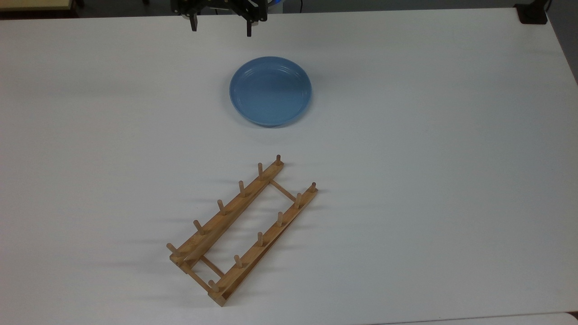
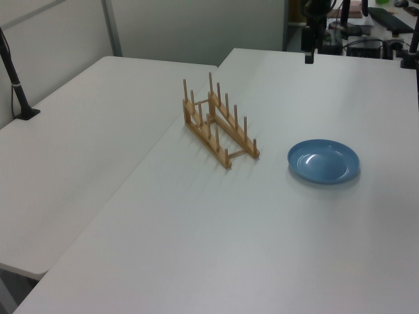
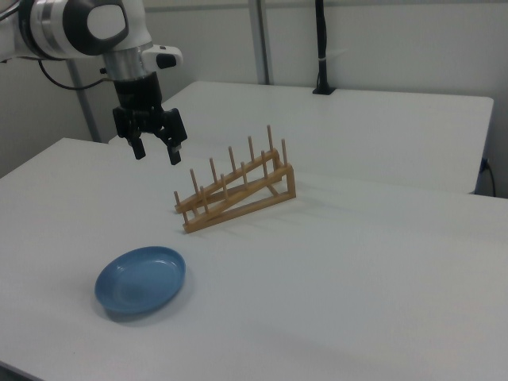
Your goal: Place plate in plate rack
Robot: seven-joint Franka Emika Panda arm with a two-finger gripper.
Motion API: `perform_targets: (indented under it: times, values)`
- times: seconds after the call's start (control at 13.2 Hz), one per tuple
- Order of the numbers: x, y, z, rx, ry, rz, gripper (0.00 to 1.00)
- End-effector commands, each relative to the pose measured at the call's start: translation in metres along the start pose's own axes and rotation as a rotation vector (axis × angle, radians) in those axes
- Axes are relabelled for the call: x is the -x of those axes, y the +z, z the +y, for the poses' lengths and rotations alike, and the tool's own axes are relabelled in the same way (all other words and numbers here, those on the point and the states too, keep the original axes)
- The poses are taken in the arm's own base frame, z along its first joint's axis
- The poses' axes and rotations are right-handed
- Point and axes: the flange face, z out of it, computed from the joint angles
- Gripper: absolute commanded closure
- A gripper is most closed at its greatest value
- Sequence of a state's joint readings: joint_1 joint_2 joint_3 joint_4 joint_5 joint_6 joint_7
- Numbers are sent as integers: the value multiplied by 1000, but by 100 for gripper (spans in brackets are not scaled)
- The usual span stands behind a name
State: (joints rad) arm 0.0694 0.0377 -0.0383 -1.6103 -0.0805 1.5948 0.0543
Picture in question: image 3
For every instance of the aluminium frame post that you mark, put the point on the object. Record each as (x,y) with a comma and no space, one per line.
(262,39)

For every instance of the grey frame post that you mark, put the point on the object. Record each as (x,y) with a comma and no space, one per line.
(85,111)

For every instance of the black pole stand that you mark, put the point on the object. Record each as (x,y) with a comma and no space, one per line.
(322,39)

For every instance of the wooden plate rack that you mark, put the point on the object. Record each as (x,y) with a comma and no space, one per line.
(291,182)

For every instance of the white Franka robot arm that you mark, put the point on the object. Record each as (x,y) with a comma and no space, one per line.
(59,28)

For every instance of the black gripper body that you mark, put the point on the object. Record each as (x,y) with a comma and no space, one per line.
(139,99)

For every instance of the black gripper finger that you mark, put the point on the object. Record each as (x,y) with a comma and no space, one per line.
(175,152)
(139,151)

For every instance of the blue plate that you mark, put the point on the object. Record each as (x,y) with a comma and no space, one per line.
(139,282)

